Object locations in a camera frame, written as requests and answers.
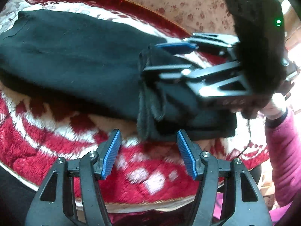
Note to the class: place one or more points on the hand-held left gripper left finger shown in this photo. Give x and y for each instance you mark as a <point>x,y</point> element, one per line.
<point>109,156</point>

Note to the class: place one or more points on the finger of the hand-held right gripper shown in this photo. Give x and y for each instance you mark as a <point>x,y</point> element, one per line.
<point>176,46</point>
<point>211,75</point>

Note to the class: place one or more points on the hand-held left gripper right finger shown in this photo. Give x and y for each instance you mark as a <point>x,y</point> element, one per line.
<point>187,155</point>

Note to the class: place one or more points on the black pants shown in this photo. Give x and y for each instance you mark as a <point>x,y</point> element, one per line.
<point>70,56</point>

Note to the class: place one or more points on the person's right forearm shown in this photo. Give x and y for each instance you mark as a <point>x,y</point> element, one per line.
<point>285,155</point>

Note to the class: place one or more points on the beige rose print quilt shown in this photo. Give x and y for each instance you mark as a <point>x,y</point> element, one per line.
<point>183,4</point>

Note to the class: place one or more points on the floral plush blanket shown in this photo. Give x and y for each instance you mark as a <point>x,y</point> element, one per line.
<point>58,134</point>

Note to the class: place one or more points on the dark cloth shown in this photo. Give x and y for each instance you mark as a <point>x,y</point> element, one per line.
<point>11,197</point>

